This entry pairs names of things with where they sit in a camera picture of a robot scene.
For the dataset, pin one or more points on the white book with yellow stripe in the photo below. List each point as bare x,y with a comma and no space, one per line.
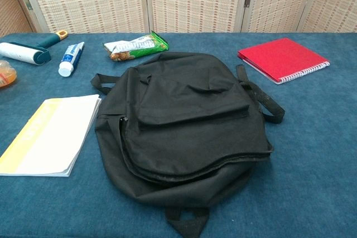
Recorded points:
50,137

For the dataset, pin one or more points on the green white snack bag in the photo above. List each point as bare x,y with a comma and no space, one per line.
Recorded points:
134,47

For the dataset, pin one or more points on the blue tablecloth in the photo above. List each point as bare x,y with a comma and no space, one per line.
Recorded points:
306,151

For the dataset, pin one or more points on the orange drink bottle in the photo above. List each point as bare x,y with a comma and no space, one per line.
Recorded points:
7,75

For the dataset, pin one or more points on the black fabric backpack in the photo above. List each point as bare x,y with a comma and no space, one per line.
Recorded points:
189,109

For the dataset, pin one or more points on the white blue toothpaste tube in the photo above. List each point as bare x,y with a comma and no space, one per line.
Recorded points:
71,57

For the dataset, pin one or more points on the red spiral notebook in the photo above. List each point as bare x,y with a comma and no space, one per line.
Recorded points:
279,57

